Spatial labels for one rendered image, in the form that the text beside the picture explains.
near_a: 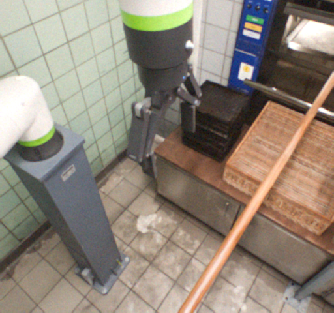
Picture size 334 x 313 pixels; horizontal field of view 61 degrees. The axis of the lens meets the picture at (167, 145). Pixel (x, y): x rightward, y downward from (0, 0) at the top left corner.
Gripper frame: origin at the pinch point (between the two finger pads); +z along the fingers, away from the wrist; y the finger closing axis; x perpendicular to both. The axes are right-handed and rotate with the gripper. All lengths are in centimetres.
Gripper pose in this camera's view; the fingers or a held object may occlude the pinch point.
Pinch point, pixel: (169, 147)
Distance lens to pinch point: 55.7
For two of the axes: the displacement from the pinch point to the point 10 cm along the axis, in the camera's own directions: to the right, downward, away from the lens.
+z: 0.7, 6.6, 7.5
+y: -5.6, 6.4, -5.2
